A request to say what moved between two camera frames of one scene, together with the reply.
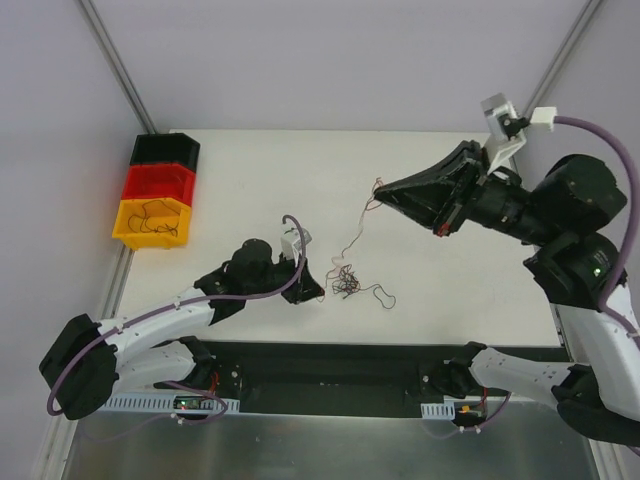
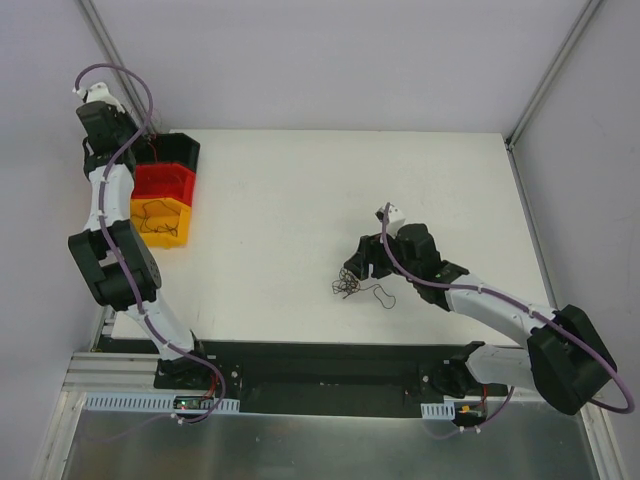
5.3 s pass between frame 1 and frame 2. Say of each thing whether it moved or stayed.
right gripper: moved
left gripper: moved
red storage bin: stayed
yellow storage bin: stayed
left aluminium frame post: stayed
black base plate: stayed
